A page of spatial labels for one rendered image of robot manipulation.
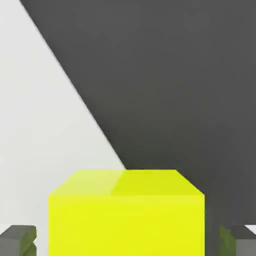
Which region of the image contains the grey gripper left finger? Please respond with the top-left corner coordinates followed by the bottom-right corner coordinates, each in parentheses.
top-left (0, 224), bottom-right (38, 256)

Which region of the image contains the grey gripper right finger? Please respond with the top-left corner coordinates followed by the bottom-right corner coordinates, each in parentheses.
top-left (219, 224), bottom-right (256, 256)

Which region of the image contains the small yellow cube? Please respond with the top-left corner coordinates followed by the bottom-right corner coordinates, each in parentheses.
top-left (48, 169), bottom-right (205, 256)

